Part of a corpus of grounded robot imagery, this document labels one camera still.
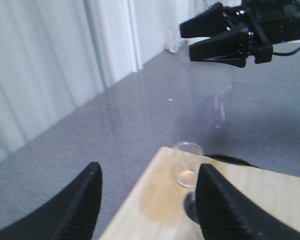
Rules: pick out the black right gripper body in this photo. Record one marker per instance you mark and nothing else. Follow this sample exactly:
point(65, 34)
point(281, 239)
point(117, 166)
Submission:
point(269, 22)

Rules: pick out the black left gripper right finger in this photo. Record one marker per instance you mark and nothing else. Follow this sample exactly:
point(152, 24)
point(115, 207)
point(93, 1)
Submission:
point(225, 213)

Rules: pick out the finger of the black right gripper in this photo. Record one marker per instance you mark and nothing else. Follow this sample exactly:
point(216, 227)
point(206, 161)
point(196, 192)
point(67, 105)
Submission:
point(230, 47)
point(213, 23)

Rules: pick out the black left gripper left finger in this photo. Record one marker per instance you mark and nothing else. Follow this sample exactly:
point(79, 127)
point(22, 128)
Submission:
point(70, 215)

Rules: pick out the steel jigger measuring cup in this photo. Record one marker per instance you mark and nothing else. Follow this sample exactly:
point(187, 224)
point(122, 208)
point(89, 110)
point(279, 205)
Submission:
point(189, 206)

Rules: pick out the clear glass shaker cup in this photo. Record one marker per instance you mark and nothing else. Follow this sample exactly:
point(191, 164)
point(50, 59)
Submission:
point(187, 157)

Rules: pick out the wooden cutting board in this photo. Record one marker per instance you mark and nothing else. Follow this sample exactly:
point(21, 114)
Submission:
point(158, 208)

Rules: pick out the grey curtain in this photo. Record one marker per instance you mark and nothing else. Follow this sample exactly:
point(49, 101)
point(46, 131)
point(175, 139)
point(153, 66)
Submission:
point(55, 55)

